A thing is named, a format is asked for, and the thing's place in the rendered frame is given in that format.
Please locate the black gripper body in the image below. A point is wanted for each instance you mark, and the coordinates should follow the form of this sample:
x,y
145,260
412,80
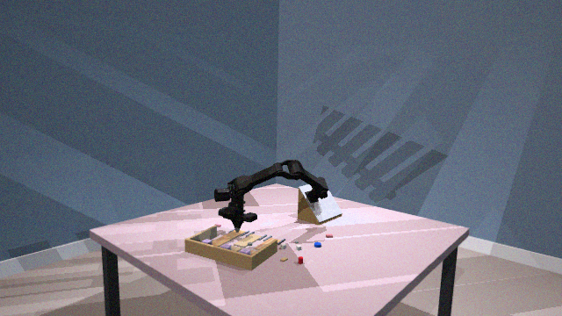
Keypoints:
x,y
249,217

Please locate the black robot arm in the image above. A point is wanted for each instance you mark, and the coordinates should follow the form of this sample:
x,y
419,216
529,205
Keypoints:
x,y
243,184

